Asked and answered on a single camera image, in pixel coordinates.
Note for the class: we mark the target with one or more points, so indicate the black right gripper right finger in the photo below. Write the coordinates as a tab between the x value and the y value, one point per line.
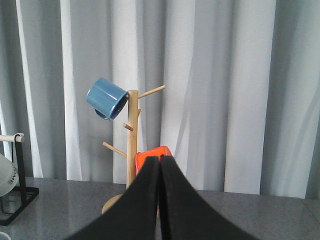
185	215

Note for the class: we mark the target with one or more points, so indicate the orange enamel mug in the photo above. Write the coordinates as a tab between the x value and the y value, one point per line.
140	157

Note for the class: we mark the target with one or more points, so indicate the white ribbed hanging mug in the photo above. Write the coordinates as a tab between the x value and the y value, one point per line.
8	175

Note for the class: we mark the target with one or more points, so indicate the cream HOME mug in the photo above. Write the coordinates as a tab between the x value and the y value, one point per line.
4	236

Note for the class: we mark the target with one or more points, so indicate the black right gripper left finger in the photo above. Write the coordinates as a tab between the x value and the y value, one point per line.
133	216

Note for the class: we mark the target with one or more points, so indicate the grey white curtain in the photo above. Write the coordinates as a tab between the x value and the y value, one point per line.
241	107

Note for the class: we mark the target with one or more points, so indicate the wooden mug tree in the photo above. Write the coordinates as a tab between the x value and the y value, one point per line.
133	97

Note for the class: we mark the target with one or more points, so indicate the blue enamel mug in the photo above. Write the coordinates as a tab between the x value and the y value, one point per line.
107	99

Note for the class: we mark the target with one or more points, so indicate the black wire mug rack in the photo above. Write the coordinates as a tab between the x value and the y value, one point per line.
26	194

